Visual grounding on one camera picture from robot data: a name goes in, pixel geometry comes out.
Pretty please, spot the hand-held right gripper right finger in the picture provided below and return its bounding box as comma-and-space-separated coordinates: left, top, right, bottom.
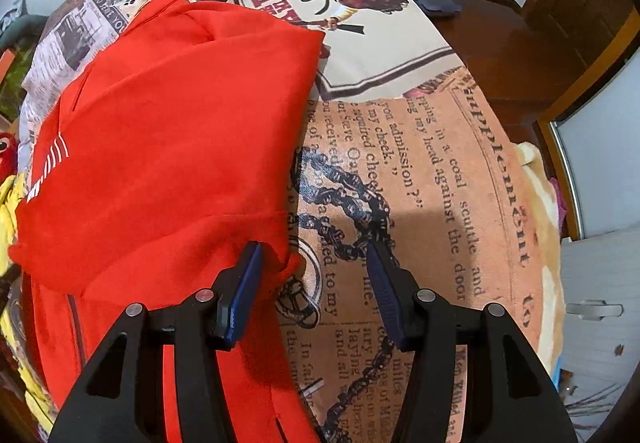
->
366, 242, 596, 443

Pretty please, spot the beige fleece blanket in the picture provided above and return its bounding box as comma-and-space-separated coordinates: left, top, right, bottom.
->
515, 140, 565, 376

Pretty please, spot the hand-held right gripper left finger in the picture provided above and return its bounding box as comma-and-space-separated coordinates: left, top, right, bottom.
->
47, 240, 264, 443

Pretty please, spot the red plush toy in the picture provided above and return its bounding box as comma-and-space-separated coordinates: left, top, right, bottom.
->
0, 130, 21, 180

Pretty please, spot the newspaper print bed cover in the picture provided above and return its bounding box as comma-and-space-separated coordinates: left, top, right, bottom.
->
17, 0, 546, 443

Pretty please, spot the red hoodie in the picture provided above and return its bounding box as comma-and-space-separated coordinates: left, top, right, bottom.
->
7, 0, 328, 443

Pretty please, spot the yellow blanket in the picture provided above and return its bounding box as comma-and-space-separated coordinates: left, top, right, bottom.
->
0, 173, 57, 429

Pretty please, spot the white sliding wardrobe door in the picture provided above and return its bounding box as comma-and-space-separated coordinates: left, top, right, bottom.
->
535, 40, 640, 244

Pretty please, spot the white drawer cabinet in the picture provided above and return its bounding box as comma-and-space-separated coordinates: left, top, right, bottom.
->
554, 228, 640, 443

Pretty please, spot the pink cloth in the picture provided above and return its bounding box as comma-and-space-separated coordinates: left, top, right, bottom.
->
549, 177, 570, 236

